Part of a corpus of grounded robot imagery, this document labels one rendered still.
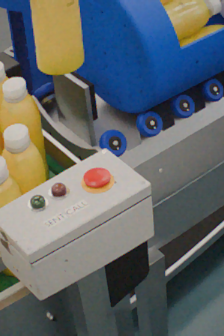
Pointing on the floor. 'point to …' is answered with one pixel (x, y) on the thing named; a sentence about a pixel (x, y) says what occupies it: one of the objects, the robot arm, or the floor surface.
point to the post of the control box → (88, 306)
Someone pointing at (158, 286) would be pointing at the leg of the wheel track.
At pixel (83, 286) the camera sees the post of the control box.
